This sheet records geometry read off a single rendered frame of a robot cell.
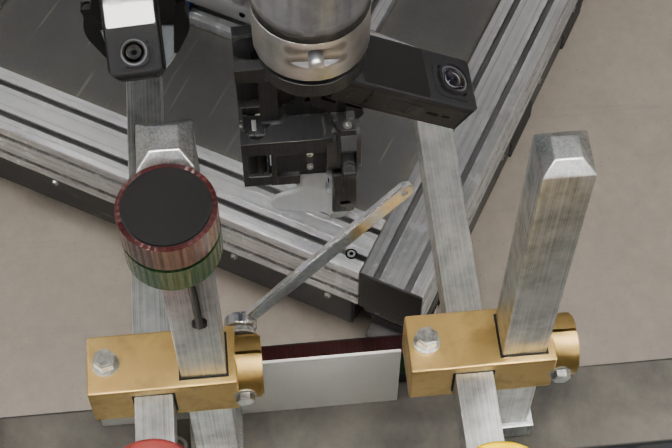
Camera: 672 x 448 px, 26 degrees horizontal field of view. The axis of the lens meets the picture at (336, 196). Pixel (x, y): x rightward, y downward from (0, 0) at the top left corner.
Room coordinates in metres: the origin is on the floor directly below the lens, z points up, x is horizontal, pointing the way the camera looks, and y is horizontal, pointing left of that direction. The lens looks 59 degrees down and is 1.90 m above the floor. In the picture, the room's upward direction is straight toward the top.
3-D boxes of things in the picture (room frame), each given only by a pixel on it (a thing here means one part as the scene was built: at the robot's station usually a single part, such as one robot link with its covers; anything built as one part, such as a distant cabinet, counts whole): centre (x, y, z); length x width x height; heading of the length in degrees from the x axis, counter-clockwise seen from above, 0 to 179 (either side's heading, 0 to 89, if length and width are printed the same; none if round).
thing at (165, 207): (0.44, 0.10, 1.07); 0.06 x 0.06 x 0.22; 5
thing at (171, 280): (0.43, 0.10, 1.14); 0.06 x 0.06 x 0.02
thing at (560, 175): (0.51, -0.15, 0.89); 0.03 x 0.03 x 0.48; 5
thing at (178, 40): (0.79, 0.15, 0.91); 0.05 x 0.02 x 0.09; 95
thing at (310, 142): (0.57, 0.02, 1.10); 0.09 x 0.08 x 0.12; 96
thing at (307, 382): (0.51, 0.08, 0.75); 0.26 x 0.01 x 0.10; 95
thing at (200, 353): (0.48, 0.10, 0.93); 0.03 x 0.03 x 0.48; 5
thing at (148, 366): (0.48, 0.13, 0.85); 0.13 x 0.06 x 0.05; 95
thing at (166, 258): (0.43, 0.10, 1.16); 0.06 x 0.06 x 0.02
